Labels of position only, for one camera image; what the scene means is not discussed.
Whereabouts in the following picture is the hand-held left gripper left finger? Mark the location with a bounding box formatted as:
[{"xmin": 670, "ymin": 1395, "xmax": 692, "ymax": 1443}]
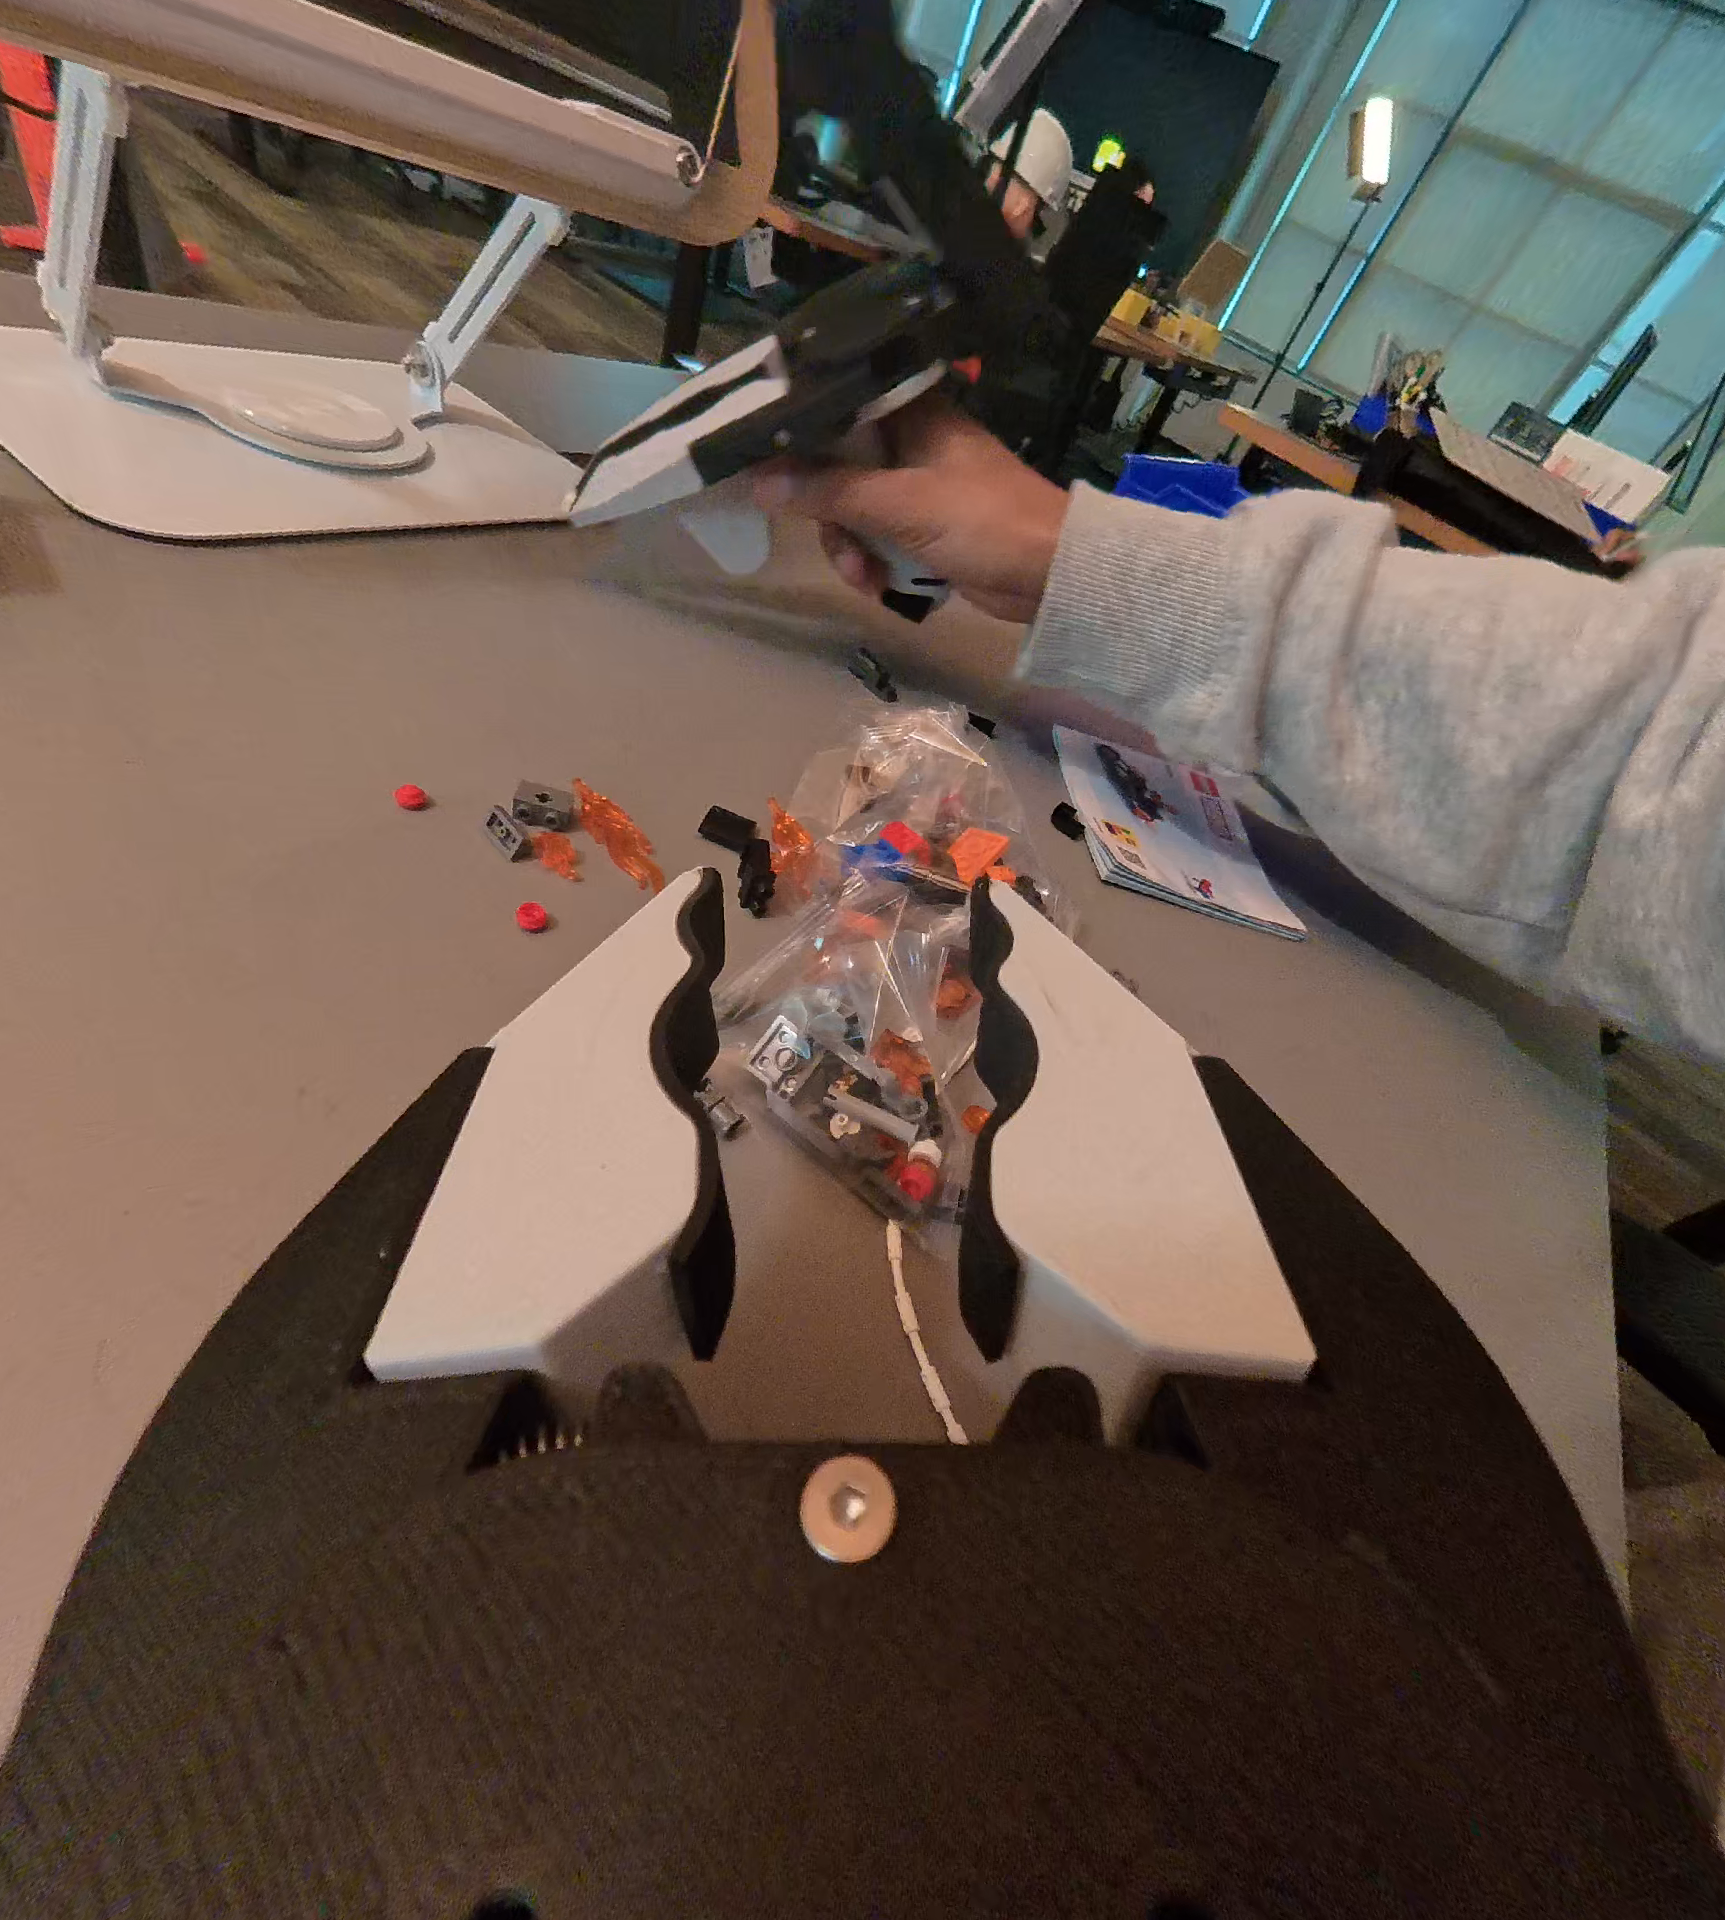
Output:
[{"xmin": 361, "ymin": 868, "xmax": 738, "ymax": 1402}]

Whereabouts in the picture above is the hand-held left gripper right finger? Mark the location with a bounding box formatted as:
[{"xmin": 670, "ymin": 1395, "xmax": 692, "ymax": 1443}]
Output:
[{"xmin": 956, "ymin": 876, "xmax": 1322, "ymax": 1441}]

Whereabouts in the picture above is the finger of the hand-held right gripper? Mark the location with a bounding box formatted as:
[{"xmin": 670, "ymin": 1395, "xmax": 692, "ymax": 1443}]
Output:
[
  {"xmin": 566, "ymin": 404, "xmax": 726, "ymax": 531},
  {"xmin": 599, "ymin": 335, "xmax": 792, "ymax": 467}
]

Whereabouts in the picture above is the clear bag of lego pieces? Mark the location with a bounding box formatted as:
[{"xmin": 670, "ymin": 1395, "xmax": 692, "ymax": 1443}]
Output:
[{"xmin": 711, "ymin": 703, "xmax": 1068, "ymax": 1265}]

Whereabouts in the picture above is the person's right forearm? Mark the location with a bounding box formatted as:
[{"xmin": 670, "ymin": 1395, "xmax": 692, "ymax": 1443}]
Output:
[{"xmin": 1020, "ymin": 478, "xmax": 1725, "ymax": 1085}]

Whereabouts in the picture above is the large orange flame lego piece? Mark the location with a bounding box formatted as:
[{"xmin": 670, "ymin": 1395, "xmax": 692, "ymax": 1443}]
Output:
[{"xmin": 572, "ymin": 778, "xmax": 666, "ymax": 893}]

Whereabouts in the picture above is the lego instruction booklet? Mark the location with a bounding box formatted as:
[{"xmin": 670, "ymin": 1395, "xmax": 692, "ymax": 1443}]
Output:
[{"xmin": 1052, "ymin": 722, "xmax": 1308, "ymax": 943}]

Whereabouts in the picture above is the person's right hand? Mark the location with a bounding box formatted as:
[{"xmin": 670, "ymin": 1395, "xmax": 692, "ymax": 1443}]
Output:
[{"xmin": 757, "ymin": 413, "xmax": 1078, "ymax": 623}]

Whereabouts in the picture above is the blue plastic bin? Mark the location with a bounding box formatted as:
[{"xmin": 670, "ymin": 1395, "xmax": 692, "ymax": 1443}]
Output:
[{"xmin": 1115, "ymin": 451, "xmax": 1250, "ymax": 522}]

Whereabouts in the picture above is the dark screen with tan edge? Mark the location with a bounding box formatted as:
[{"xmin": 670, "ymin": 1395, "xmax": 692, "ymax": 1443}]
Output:
[{"xmin": 412, "ymin": 0, "xmax": 783, "ymax": 252}]

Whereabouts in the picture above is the white folding stand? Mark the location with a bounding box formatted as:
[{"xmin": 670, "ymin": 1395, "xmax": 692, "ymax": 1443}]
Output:
[{"xmin": 0, "ymin": 0, "xmax": 709, "ymax": 544}]

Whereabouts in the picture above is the wooden desk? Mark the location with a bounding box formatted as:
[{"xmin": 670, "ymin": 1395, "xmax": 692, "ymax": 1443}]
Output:
[{"xmin": 1224, "ymin": 403, "xmax": 1647, "ymax": 581}]

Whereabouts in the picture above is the studio light on stand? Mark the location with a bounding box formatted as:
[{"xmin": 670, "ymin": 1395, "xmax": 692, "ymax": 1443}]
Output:
[{"xmin": 1252, "ymin": 92, "xmax": 1400, "ymax": 410}]

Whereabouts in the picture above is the black computer monitor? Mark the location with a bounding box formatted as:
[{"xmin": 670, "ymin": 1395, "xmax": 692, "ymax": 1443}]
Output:
[
  {"xmin": 1663, "ymin": 367, "xmax": 1725, "ymax": 513},
  {"xmin": 1559, "ymin": 323, "xmax": 1663, "ymax": 441}
]

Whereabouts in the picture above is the white lego string piece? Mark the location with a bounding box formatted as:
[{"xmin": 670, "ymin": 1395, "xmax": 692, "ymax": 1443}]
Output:
[{"xmin": 885, "ymin": 1217, "xmax": 971, "ymax": 1446}]

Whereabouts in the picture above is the red frame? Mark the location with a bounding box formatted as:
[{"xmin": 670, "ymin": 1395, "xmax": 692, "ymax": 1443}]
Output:
[{"xmin": 0, "ymin": 38, "xmax": 65, "ymax": 252}]

